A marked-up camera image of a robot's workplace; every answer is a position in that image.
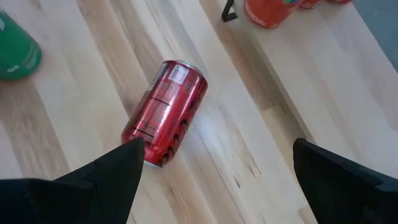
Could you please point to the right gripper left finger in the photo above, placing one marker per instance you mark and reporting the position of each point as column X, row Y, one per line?
column 99, row 193

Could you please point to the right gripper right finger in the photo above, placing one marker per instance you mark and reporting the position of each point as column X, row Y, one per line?
column 348, row 193

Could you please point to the red Coca-Cola Zero can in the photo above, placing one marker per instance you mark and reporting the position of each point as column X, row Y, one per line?
column 168, row 105

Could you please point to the red soda can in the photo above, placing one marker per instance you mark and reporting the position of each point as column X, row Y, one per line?
column 311, row 3

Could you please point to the orange Fanta can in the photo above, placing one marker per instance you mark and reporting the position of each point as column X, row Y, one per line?
column 267, row 12

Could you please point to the green Sprite can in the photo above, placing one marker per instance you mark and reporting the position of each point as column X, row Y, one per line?
column 18, row 53

